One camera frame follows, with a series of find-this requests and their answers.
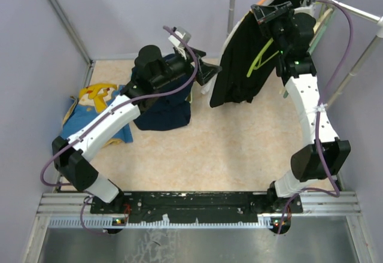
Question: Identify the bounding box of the mint green hanger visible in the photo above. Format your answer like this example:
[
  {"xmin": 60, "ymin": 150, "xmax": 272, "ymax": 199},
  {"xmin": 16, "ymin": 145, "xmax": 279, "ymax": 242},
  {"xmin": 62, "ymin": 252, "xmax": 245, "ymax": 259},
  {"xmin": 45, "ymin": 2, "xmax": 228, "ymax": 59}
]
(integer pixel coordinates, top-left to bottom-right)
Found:
[{"xmin": 282, "ymin": 2, "xmax": 338, "ymax": 99}]

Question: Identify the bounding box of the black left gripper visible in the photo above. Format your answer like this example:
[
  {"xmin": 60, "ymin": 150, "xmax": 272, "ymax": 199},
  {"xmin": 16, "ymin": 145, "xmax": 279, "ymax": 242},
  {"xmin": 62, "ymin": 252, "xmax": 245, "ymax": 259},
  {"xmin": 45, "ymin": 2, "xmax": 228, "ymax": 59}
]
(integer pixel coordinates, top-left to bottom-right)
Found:
[{"xmin": 153, "ymin": 46, "xmax": 222, "ymax": 89}]

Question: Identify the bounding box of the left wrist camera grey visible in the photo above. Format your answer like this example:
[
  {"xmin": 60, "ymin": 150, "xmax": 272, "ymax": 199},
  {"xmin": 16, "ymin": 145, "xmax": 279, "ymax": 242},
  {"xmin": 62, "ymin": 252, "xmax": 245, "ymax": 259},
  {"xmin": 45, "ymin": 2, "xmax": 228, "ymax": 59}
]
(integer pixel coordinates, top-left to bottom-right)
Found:
[{"xmin": 168, "ymin": 27, "xmax": 192, "ymax": 49}]

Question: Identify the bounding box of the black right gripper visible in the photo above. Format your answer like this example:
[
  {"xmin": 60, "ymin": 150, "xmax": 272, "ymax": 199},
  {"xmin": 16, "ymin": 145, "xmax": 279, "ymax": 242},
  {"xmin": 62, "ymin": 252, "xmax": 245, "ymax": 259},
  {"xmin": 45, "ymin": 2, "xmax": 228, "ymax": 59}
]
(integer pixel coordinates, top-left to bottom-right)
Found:
[{"xmin": 250, "ymin": 2, "xmax": 293, "ymax": 55}]

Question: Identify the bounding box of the dark navy t-shirt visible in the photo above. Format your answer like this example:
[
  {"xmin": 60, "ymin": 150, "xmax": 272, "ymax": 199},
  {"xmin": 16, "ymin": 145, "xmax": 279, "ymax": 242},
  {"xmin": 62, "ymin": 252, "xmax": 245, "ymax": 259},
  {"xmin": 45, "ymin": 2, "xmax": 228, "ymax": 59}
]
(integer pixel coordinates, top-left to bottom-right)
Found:
[{"xmin": 131, "ymin": 52, "xmax": 193, "ymax": 131}]

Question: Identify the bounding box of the metal clothes rack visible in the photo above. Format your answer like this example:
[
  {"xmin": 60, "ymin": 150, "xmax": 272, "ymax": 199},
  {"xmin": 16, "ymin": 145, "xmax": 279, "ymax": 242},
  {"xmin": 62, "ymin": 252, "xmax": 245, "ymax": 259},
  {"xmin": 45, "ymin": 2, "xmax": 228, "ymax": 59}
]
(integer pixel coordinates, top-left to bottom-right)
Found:
[{"xmin": 325, "ymin": 0, "xmax": 382, "ymax": 107}]

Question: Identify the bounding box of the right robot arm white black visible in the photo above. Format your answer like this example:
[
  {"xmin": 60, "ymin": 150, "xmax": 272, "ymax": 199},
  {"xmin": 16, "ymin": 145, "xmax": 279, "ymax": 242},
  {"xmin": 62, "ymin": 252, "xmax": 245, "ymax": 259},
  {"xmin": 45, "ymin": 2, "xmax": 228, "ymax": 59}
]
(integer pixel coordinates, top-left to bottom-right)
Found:
[{"xmin": 251, "ymin": 1, "xmax": 351, "ymax": 213}]

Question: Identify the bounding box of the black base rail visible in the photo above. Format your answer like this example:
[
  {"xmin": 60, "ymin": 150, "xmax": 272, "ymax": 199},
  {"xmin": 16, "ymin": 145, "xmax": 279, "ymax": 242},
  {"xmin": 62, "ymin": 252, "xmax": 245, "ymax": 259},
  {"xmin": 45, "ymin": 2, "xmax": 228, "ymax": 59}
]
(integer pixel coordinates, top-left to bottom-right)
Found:
[{"xmin": 90, "ymin": 191, "xmax": 288, "ymax": 227}]

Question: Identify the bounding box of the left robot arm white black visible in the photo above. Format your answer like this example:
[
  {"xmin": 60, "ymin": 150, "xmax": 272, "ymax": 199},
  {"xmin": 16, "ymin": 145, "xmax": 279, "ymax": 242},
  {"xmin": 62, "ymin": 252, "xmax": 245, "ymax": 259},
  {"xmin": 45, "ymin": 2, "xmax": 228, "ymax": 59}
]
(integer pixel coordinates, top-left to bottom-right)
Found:
[{"xmin": 52, "ymin": 45, "xmax": 222, "ymax": 213}]

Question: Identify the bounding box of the black t-shirt white trim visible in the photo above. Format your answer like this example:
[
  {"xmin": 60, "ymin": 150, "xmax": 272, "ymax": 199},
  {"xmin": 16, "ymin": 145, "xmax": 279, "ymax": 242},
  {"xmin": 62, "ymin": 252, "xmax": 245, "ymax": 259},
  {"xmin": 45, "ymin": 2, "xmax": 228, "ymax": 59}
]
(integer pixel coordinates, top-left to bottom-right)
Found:
[{"xmin": 200, "ymin": 0, "xmax": 303, "ymax": 108}]

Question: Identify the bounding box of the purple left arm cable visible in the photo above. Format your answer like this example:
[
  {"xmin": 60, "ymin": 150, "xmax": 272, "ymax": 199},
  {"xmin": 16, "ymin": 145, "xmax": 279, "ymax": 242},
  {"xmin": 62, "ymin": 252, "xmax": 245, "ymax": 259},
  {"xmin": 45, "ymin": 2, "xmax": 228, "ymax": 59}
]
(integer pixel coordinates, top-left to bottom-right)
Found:
[{"xmin": 40, "ymin": 25, "xmax": 200, "ymax": 236}]

